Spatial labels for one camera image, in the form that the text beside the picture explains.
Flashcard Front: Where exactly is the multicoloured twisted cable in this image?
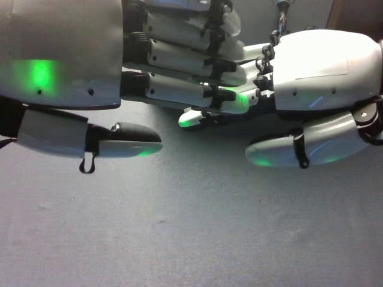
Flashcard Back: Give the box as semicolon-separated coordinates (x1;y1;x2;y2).
270;0;290;35

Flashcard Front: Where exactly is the grey table cloth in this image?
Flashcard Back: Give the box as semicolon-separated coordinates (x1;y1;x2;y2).
0;0;383;287

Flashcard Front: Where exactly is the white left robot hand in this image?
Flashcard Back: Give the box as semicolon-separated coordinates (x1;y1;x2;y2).
0;0;254;174

